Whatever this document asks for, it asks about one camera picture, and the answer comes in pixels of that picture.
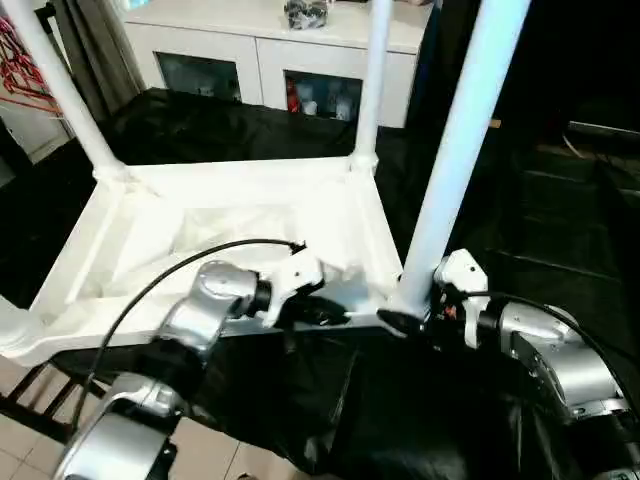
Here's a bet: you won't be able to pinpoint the black mat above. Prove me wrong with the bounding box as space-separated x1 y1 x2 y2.
0 87 640 480

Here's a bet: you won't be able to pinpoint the red wire clothes hangers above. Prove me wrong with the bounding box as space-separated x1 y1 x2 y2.
0 17 67 120

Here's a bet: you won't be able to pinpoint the black metal folding frame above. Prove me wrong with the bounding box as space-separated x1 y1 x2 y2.
0 359 110 445

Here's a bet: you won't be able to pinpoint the white plastic table top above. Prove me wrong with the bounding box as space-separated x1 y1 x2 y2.
0 157 407 370

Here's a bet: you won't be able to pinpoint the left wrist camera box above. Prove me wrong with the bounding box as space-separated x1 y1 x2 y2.
256 243 327 330

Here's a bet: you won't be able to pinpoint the black case with brass label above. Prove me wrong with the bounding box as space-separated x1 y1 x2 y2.
412 0 574 151

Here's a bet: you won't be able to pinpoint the white plastic table leg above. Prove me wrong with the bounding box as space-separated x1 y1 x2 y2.
349 0 393 175
389 0 535 315
0 303 37 362
7 0 127 177

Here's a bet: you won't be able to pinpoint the dark long metal bar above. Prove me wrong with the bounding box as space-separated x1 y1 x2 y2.
568 118 640 142

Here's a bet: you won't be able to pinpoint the white cabinet with glass doors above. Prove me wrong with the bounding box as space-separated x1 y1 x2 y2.
122 0 434 130

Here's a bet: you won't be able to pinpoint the dark grey curtain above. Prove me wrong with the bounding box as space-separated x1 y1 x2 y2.
49 0 145 122

